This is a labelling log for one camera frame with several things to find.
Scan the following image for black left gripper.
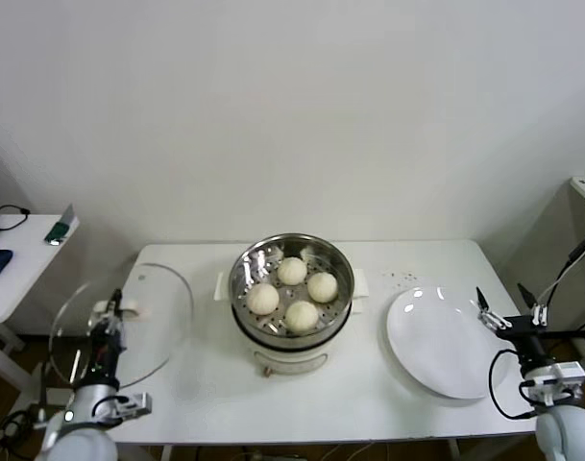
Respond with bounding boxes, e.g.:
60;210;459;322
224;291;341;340
87;288;130;381

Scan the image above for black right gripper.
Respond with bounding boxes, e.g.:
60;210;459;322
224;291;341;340
474;282;551;367

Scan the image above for round glass pot lid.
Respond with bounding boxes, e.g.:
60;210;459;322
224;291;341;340
48;262;196;389

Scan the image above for white steamed baozi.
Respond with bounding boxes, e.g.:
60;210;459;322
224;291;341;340
284;301;320;335
305;271;340;303
246;282;280;316
277;256;308;286

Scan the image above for perforated steel steamer basket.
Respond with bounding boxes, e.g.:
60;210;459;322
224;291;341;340
216;233;373;338

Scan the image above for white round plate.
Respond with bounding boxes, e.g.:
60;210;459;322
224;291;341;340
385;286;512;400

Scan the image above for white side table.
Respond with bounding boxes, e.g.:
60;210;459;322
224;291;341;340
0;213;80;419

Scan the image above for white electric cooker pot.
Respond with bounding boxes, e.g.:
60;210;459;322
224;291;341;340
232;297;366;379

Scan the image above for thin white cable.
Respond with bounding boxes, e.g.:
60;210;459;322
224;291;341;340
536;249;585;308

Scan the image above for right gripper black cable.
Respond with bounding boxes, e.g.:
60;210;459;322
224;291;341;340
487;348;538;420

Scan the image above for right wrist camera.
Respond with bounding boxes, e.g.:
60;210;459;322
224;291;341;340
531;362;585;400

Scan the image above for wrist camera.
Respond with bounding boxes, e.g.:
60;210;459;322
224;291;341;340
531;362;585;400
112;392;154;420

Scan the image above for green handled scraper tool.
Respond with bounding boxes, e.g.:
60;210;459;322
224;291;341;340
43;205;78;247

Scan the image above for black plug with cable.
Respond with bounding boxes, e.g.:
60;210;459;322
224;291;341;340
541;226;585;318

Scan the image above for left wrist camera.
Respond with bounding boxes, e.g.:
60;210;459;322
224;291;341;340
112;392;154;420

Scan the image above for black cable on side table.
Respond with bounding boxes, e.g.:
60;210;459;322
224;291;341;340
0;205;32;234

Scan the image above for black floor cables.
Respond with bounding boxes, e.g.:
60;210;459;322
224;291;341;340
0;408;43;453

